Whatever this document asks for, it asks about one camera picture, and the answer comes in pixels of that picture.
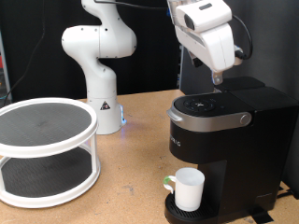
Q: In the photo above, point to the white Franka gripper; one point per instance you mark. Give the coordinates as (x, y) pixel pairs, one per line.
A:
(215, 49)

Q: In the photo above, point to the black Keurig coffee machine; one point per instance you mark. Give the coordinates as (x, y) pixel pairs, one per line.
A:
(249, 155)

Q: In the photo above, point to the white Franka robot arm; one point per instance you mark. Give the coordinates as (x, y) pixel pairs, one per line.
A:
(102, 93)

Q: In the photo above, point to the black Keurig drip tray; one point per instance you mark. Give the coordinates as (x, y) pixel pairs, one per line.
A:
(202, 214)

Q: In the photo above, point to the black backdrop curtain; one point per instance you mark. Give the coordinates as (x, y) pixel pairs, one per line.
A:
(155, 46)

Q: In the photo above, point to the grey backdrop curtain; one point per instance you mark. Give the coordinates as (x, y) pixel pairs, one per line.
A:
(274, 31)

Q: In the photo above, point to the white two-tier turntable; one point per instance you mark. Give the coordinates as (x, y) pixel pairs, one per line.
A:
(31, 124)

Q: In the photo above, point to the grey shelf edge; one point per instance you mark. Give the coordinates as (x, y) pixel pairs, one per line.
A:
(3, 77)

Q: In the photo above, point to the metal curtain frame post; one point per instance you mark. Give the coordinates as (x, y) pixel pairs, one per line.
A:
(181, 71)

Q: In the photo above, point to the blue-mounted wrist camera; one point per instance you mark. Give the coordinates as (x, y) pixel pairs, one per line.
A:
(238, 56)

